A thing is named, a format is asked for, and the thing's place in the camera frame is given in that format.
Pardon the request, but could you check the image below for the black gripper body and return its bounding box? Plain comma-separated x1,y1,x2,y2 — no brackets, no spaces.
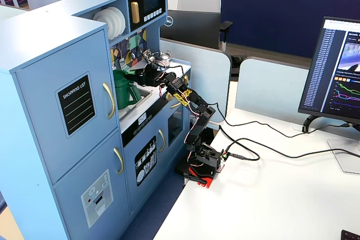
143,67,170,88

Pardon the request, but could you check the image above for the green pitcher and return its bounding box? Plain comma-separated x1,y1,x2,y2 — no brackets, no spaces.
112,69,142,111

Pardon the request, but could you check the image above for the hanging silver ladle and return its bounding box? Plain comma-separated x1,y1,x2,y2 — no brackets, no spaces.
129,33,137,61

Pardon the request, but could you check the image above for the hanging silver spatula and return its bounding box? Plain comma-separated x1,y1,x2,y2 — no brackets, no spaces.
119,42,127,68

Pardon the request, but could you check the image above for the small silver pot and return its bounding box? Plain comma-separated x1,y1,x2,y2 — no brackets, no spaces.
157,50,173,68

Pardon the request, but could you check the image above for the silver toy sink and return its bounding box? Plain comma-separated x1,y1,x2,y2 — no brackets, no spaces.
118,84,154,123

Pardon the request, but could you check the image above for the yellow black tape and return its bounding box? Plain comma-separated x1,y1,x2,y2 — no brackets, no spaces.
172,88,193,108

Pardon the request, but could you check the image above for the light blue desk partition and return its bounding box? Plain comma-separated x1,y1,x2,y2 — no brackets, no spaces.
234,56,312,117
159,38,233,124

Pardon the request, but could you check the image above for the black Dell monitor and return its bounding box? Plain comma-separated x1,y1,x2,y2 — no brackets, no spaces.
160,9,222,51

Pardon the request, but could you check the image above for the black shopping list sticker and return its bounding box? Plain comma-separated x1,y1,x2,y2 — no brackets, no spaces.
55,71,97,139

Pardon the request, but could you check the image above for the black toy microwave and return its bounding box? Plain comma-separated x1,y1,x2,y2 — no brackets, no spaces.
127,0,167,31

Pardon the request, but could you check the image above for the light blue toy kitchen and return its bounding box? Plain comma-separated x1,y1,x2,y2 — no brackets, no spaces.
0,0,192,240

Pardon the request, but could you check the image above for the red table clamp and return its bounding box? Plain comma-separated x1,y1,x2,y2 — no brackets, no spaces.
183,165,218,190

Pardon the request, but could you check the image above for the grey ice dispenser sticker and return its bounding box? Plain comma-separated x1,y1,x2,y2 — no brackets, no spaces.
80,169,114,229

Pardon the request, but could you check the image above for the black monitor stand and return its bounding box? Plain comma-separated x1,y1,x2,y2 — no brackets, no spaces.
301,114,360,140

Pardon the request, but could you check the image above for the computer monitor with graphs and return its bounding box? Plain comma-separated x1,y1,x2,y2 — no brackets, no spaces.
298,16,360,125

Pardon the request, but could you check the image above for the dark keyboard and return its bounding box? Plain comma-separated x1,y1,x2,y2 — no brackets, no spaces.
340,229,360,240

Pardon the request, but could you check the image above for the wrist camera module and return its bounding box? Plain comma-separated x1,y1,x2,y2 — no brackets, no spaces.
142,49,156,65

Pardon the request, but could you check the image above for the gold fridge door handle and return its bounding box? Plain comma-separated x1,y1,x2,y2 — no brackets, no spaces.
102,81,116,120

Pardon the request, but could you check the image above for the gold dishwasher door handle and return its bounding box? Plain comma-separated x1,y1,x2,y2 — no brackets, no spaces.
157,129,166,153

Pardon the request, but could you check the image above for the gold freezer door handle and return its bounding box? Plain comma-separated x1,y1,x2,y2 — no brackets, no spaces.
113,147,125,175

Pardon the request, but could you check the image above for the black cable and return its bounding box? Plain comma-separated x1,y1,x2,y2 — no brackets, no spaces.
179,65,353,139
218,124,360,162

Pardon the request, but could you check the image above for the white monitor base plate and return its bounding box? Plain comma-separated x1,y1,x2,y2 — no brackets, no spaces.
327,137,360,174

